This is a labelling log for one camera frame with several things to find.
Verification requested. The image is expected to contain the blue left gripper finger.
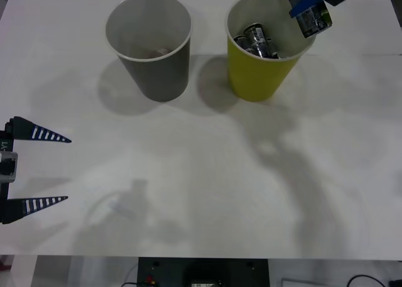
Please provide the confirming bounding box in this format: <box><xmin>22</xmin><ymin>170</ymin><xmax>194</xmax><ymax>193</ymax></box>
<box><xmin>5</xmin><ymin>116</ymin><xmax>72</xmax><ymax>144</ymax></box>
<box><xmin>0</xmin><ymin>195</ymin><xmax>69</xmax><ymax>225</ymax></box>

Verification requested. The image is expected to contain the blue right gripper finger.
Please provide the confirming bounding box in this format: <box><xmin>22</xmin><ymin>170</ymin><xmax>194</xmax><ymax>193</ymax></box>
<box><xmin>288</xmin><ymin>0</ymin><xmax>326</xmax><ymax>19</ymax></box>

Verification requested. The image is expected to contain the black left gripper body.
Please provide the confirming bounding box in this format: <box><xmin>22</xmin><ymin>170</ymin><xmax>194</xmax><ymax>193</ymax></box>
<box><xmin>0</xmin><ymin>129</ymin><xmax>14</xmax><ymax>207</ymax></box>

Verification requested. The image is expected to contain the yellow-green plastic bin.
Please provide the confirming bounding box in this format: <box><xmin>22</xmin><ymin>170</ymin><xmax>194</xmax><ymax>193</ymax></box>
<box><xmin>224</xmin><ymin>0</ymin><xmax>317</xmax><ymax>103</ymax></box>

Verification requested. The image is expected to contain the grey plastic bin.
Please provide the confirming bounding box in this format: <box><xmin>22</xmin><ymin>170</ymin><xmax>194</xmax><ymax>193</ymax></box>
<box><xmin>104</xmin><ymin>0</ymin><xmax>193</xmax><ymax>102</ymax></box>

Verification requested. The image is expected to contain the black robot torso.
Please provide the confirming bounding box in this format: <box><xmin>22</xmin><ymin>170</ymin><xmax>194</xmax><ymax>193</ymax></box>
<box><xmin>137</xmin><ymin>257</ymin><xmax>269</xmax><ymax>287</ymax></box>

